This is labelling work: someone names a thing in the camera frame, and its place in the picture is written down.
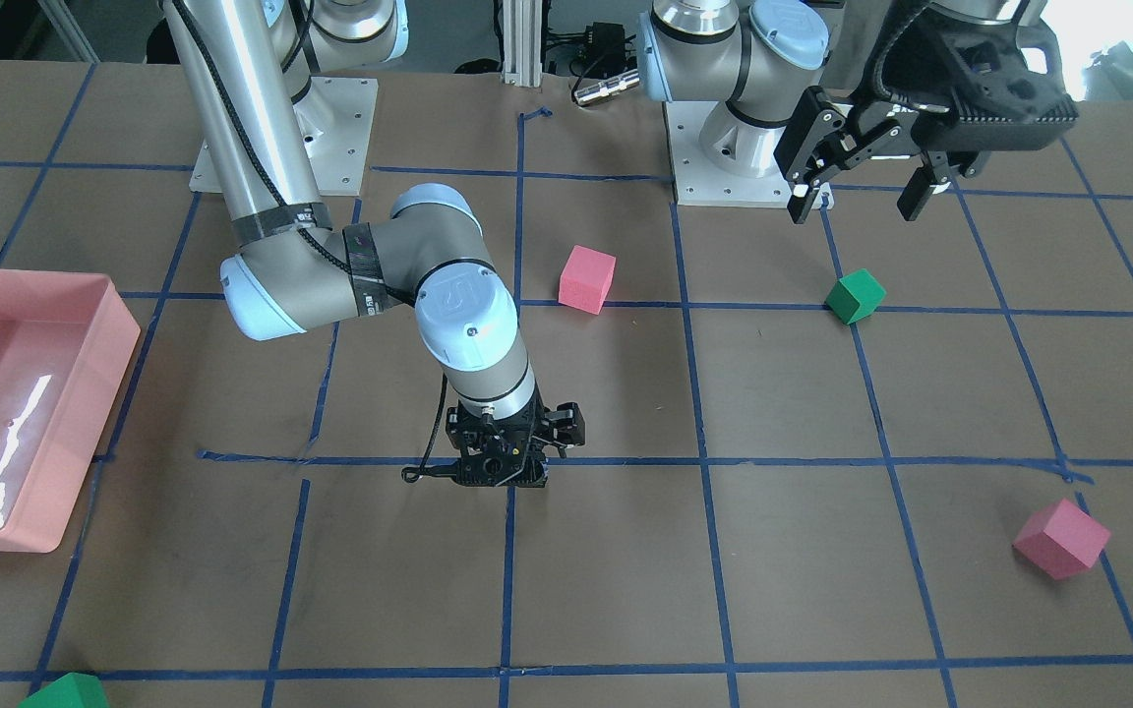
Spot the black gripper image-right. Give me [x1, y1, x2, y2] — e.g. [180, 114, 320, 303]
[774, 10, 1079, 224]

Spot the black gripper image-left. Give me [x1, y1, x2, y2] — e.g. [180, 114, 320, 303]
[446, 400, 585, 488]

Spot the green foam cube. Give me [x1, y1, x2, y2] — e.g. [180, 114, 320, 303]
[824, 268, 887, 326]

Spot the pink foam cube centre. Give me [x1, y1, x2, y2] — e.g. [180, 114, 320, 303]
[557, 245, 617, 317]

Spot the pink foam cube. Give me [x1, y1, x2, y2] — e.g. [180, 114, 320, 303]
[557, 245, 617, 317]
[1012, 500, 1111, 581]

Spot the silver metal cylinder connector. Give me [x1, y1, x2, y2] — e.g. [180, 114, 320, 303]
[571, 69, 641, 108]

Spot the black power adapter box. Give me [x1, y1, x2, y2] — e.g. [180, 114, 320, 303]
[578, 22, 627, 71]

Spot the pink plastic tray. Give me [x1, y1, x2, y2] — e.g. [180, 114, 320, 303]
[0, 268, 140, 553]

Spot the green foam block bottom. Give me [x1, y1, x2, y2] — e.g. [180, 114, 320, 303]
[18, 673, 111, 708]

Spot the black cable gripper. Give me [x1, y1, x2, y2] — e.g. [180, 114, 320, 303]
[401, 374, 459, 485]

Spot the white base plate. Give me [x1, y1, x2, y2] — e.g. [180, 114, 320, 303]
[664, 100, 806, 207]
[190, 77, 380, 198]

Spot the aluminium profile post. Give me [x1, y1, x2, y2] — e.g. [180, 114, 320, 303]
[495, 0, 545, 89]

